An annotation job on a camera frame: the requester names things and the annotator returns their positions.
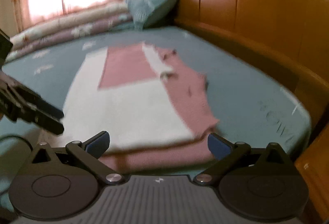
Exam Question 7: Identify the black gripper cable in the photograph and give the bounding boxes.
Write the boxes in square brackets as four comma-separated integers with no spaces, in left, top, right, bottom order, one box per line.
[0,135,34,152]

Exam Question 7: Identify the wooden headboard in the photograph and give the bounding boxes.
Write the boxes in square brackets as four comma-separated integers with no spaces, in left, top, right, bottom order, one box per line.
[175,0,328,223]

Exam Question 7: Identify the folded floral quilt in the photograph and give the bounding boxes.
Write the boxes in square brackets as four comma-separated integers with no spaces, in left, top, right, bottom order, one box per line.
[5,1,132,63]

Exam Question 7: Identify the teal floral bed sheet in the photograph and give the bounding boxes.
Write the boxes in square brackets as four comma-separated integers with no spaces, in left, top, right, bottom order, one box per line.
[0,25,313,217]

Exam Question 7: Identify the teal pillow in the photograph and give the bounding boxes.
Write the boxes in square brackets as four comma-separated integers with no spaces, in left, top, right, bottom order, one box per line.
[125,0,177,30]

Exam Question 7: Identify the pink and white knit sweater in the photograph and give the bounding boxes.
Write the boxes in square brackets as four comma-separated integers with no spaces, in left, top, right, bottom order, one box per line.
[41,42,220,173]

